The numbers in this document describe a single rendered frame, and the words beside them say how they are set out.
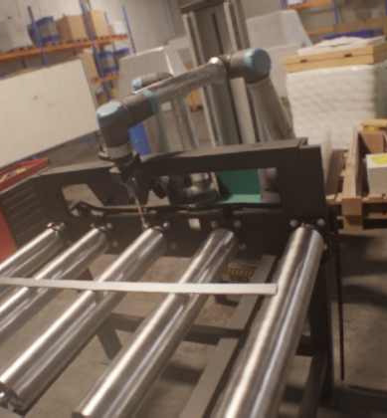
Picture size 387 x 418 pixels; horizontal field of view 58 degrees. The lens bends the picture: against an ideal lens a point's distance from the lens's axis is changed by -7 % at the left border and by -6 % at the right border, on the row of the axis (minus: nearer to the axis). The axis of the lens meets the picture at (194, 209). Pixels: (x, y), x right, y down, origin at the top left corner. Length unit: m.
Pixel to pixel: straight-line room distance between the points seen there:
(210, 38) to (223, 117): 0.46
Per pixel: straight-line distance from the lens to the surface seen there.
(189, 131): 1.81
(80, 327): 1.13
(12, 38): 12.71
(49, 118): 6.09
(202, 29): 2.22
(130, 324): 2.01
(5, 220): 3.44
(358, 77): 4.32
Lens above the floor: 1.49
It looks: 22 degrees down
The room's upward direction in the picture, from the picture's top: 14 degrees counter-clockwise
